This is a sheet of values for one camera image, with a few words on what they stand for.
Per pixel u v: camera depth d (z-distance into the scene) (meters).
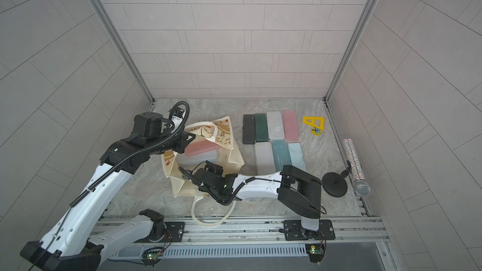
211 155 0.88
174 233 0.71
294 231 0.71
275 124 1.02
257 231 0.73
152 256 0.64
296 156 0.91
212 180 0.59
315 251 0.68
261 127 1.00
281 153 0.91
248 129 1.02
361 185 0.61
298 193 0.42
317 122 1.05
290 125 1.03
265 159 0.89
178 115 0.58
